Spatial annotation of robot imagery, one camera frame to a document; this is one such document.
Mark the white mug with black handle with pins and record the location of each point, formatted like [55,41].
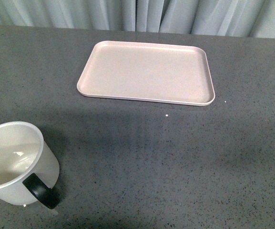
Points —
[28,168]

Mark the pale pink rectangular tray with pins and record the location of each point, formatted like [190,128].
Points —
[150,72]

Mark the white pleated curtain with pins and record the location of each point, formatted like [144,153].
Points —
[238,18]

